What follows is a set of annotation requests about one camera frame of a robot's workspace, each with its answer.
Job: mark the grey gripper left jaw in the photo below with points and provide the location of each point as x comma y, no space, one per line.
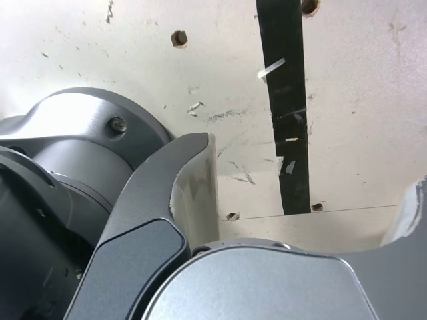
140,213

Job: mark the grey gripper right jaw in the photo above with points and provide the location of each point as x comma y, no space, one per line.
253,286

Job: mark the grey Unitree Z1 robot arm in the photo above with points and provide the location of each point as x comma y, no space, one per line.
66,150

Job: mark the black tape strip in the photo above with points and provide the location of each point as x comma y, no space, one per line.
287,100

